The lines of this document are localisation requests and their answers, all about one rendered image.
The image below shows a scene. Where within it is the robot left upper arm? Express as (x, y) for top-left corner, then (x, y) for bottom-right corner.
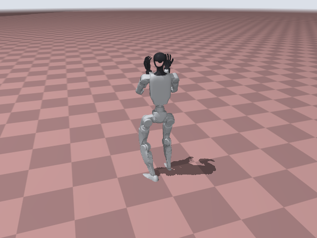
(136, 74), (150, 95)

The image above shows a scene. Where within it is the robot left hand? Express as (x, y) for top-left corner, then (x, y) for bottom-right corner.
(144, 56), (152, 74)

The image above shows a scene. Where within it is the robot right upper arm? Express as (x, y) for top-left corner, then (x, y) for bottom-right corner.
(171, 73), (179, 93)

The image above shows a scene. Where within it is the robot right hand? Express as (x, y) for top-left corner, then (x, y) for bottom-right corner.
(164, 54), (173, 73)

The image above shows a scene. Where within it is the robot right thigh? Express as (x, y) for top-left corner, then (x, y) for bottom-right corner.
(162, 113), (175, 146)

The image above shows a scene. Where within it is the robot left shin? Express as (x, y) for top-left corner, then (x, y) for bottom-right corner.
(140, 144), (156, 176)

